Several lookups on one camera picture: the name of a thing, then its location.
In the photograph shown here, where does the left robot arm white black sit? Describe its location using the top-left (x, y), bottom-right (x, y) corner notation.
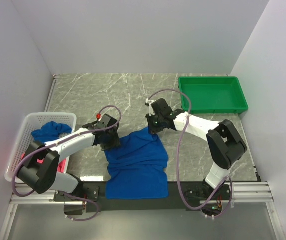
top-left (14, 114), bottom-right (121, 201)

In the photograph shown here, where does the green plastic tray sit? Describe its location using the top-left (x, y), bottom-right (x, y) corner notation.
top-left (178, 76), bottom-right (249, 114)

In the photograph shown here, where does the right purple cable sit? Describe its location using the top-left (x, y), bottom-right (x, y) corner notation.
top-left (145, 89), bottom-right (234, 221)

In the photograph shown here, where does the pink towel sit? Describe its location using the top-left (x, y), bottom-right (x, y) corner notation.
top-left (20, 152), bottom-right (68, 175)

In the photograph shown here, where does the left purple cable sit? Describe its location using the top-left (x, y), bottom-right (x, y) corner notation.
top-left (11, 105), bottom-right (123, 222)

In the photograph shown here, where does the white perforated plastic basket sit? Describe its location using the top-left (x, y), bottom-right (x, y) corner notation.
top-left (4, 112), bottom-right (77, 182)

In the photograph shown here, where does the large blue towel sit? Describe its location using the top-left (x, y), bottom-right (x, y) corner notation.
top-left (104, 127), bottom-right (169, 200)

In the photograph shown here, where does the aluminium rail frame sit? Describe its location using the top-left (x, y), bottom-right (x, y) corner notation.
top-left (9, 182), bottom-right (274, 205)

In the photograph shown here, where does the purple cable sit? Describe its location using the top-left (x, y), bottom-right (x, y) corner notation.
top-left (11, 105), bottom-right (123, 222)
top-left (145, 89), bottom-right (234, 221)

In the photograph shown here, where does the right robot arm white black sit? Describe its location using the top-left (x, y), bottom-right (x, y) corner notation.
top-left (145, 98), bottom-right (247, 200)

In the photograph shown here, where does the blue towel in basket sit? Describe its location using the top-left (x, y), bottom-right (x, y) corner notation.
top-left (31, 121), bottom-right (72, 144)

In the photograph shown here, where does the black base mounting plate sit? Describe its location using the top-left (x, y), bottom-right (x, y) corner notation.
top-left (54, 181), bottom-right (231, 216)

